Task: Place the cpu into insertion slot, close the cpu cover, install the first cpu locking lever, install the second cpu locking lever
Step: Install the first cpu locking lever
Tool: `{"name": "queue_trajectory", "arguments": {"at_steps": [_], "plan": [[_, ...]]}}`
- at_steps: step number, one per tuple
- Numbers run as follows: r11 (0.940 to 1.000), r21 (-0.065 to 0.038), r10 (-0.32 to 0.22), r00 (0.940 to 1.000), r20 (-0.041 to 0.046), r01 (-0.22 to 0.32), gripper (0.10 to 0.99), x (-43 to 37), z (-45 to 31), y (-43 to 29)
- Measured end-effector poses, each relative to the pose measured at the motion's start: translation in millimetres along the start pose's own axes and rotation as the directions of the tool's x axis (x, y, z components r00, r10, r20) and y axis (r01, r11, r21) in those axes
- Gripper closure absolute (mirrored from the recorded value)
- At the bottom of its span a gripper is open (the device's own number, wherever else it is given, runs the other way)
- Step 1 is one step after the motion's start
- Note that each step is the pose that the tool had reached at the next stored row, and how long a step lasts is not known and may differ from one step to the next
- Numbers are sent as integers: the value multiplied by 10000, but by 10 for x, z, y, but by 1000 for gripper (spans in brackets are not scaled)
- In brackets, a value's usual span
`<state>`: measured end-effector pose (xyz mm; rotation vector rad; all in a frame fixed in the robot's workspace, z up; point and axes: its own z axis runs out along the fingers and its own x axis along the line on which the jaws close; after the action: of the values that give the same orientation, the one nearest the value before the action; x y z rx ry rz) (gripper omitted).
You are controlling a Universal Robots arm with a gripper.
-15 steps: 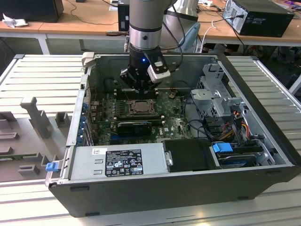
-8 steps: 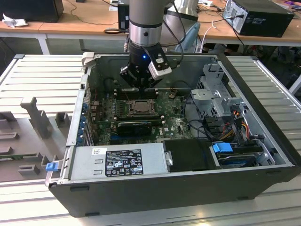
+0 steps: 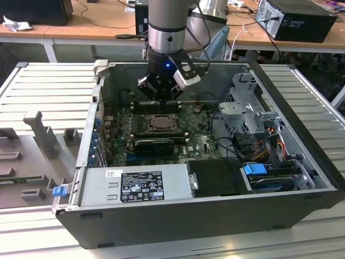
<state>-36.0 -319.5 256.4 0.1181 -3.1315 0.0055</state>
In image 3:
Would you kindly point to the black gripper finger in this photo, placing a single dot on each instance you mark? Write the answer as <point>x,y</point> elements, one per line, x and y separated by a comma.
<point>176,94</point>
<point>144,85</point>

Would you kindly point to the silver square CPU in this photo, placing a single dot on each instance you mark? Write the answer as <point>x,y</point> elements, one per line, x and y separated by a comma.
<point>161,121</point>

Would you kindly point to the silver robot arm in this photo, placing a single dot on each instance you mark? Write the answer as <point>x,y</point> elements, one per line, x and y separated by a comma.
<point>167,24</point>

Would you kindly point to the CPU socket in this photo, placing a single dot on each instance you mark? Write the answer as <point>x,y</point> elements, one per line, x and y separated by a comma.
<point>147,129</point>

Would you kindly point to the blue expansion slot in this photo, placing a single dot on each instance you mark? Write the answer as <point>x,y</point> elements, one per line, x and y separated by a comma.
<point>133,159</point>

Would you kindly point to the round coin battery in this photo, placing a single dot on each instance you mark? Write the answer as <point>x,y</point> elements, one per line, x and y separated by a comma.
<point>196,108</point>

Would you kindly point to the green motherboard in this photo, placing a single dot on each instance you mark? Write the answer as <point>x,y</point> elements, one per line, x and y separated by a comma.
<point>199,145</point>

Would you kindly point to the black graphics card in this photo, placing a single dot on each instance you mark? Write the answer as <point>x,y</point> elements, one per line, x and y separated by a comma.
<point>153,147</point>

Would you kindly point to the small black box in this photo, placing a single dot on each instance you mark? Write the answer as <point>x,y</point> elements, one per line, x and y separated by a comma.
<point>141,16</point>

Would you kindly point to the pale blue teach pendant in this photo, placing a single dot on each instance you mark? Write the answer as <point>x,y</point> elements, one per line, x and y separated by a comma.
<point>218,43</point>

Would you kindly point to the silver metal drive cage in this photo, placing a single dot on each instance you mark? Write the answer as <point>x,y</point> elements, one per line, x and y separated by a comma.
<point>242,113</point>

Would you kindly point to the grey power supply unit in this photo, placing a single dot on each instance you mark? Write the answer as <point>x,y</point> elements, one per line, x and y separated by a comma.
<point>134,186</point>

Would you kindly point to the blue disk carrier clip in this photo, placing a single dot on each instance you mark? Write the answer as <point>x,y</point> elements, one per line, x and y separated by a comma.
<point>254,170</point>

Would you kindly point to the black open PC case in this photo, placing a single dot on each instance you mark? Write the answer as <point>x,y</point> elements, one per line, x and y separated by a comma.
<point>188,224</point>

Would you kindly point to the hard disk drive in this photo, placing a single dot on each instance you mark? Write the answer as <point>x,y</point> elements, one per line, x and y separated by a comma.
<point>272,183</point>

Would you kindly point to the large black box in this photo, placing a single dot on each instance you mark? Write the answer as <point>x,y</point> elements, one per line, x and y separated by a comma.
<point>35,12</point>

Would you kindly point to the grey parts rack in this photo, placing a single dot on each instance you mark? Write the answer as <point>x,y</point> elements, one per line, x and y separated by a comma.
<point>32,162</point>

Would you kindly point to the blue case latch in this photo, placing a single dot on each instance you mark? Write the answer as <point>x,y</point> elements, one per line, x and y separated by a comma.
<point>59,191</point>

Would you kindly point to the crumpled white paper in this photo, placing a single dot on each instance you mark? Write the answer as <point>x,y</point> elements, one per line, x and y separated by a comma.
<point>16,24</point>

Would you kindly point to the black desktop computer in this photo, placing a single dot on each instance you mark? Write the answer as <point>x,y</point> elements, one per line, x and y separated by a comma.
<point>302,21</point>

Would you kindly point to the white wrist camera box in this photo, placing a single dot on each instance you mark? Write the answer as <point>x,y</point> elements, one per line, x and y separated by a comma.
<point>187,79</point>

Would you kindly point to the wooden desk white frame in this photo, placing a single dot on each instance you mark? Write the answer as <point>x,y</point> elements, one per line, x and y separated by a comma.
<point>296,44</point>
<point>81,29</point>

